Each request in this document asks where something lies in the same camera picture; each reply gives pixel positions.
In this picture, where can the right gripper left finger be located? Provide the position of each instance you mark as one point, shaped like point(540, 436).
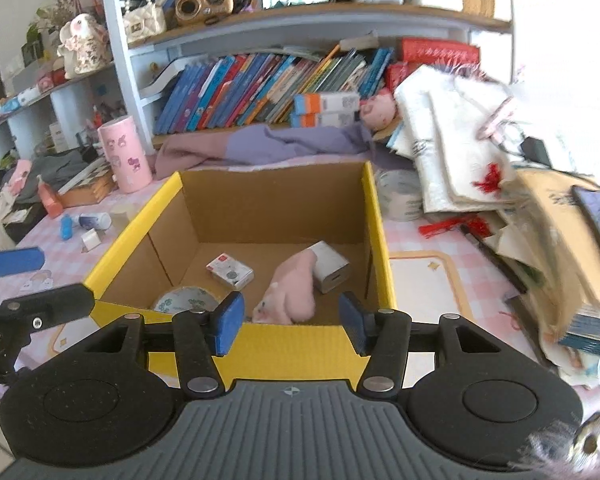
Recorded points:
point(199, 336)

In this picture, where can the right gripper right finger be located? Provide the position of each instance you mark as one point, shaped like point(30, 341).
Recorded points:
point(383, 336)

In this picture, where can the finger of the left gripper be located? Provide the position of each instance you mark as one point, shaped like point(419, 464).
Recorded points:
point(49, 308)
point(17, 261)

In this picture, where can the yellow packing tape roll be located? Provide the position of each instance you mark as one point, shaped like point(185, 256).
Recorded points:
point(184, 299)

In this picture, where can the staples box with cat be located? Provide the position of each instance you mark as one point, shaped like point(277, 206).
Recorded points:
point(230, 272)

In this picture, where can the blue plastic bag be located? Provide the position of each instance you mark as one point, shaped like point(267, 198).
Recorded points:
point(66, 227)

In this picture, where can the large white charger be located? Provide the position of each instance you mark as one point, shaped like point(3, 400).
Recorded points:
point(331, 268)

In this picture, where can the small white plug adapter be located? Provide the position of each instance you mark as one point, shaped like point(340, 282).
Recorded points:
point(90, 239)

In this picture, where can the pink plush glove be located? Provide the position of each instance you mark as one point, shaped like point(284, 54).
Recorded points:
point(289, 298)

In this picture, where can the navy white spray bottle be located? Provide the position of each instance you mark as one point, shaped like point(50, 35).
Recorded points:
point(101, 221)

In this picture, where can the beige cube block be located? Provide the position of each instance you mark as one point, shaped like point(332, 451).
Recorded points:
point(122, 214)

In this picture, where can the pink checkered tablecloth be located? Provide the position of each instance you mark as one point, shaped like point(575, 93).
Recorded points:
point(430, 276)

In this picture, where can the grey clothing pile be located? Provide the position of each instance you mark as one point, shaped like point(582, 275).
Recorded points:
point(56, 170)

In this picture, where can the yellow cardboard box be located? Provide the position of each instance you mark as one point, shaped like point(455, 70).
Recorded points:
point(259, 218)

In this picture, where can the wooden chess board box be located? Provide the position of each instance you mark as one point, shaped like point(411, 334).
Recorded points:
point(90, 186)

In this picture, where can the pink cylinder container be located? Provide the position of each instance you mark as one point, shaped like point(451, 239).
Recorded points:
point(125, 154)

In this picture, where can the pink purple cloth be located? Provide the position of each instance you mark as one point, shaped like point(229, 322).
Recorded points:
point(257, 145)

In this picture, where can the stack of papers and bags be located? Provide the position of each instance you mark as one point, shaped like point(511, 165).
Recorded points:
point(468, 153)

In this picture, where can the pink pig plush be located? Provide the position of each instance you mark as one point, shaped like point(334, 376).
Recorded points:
point(379, 111)

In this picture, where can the lower orange white box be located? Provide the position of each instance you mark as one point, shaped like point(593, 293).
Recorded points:
point(314, 120)

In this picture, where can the orange white box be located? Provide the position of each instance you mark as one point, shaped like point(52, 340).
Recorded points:
point(314, 120)
point(326, 102)

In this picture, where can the upper orange white box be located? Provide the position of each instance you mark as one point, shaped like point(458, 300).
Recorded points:
point(326, 102)

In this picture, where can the row of books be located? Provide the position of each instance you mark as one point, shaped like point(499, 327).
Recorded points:
point(258, 87)

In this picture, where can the white quilted handbag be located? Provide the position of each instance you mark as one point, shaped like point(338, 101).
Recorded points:
point(142, 19)

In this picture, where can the white blue bookshelf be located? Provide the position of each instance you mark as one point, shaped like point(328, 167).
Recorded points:
point(320, 25)

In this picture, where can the gold retro radio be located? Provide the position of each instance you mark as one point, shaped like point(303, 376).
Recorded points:
point(189, 12)

